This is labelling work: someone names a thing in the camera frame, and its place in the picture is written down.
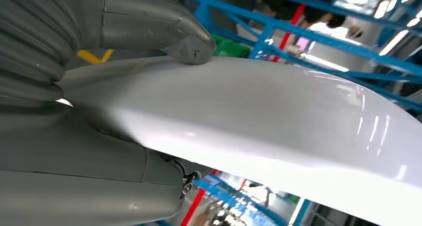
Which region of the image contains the blue metal shelf rack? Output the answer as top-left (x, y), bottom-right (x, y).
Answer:
top-left (184, 0), bottom-right (422, 226)

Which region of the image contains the green plastic crate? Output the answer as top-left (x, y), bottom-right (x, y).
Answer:
top-left (211, 33), bottom-right (250, 59)

